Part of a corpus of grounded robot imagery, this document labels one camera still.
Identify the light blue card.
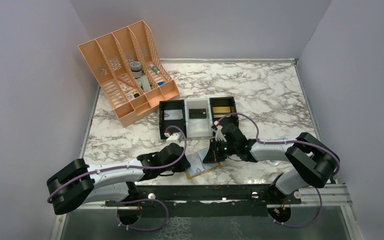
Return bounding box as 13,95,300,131
187,149,213,176

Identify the tan leather card holder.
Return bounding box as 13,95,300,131
184,148,222,180

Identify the white silver card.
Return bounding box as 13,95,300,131
163,109,183,121

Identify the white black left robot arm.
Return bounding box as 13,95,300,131
46,143,191,215

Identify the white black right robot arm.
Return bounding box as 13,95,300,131
202,123,340,200

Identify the gold credit card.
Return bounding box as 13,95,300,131
212,106,233,116

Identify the black credit card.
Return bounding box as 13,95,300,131
188,108,208,119

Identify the black right tray bin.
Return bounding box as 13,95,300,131
209,96,239,127

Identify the black tray bin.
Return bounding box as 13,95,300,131
159,99,187,140
209,96,239,127

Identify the black left tray bin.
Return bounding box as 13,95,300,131
159,99,187,140

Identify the grey round jar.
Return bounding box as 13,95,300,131
129,61,143,79

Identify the peach plastic desk organizer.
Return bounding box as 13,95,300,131
78,20,180,127

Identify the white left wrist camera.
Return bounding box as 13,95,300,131
164,132,183,146

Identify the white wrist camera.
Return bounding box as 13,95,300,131
211,120,227,142
164,132,183,146

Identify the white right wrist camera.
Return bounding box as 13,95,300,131
211,120,227,142

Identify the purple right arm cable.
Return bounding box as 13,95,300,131
213,112,341,229

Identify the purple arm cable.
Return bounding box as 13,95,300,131
213,112,341,229
46,125,188,232

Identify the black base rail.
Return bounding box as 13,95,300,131
104,184,301,218

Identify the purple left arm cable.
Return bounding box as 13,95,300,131
46,125,188,232

